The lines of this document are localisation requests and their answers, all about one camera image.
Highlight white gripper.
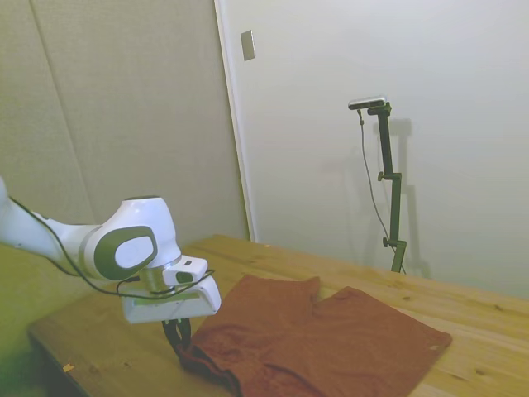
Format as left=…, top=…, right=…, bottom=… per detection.
left=121, top=275, right=222, bottom=347

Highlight rust orange shorts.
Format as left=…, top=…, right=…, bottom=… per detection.
left=174, top=274, right=453, bottom=397

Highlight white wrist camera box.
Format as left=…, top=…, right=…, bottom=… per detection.
left=161, top=256, right=208, bottom=288

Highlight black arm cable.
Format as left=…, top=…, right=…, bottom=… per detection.
left=7, top=195, right=217, bottom=298

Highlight white door frame trim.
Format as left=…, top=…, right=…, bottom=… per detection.
left=212, top=0, right=258, bottom=243

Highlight black camera stand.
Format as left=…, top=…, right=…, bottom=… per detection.
left=366, top=103, right=408, bottom=274

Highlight grey wall switch plate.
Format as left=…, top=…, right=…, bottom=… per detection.
left=240, top=29, right=256, bottom=62

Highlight grey exterior camera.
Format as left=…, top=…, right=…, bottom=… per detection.
left=347, top=95, right=389, bottom=112

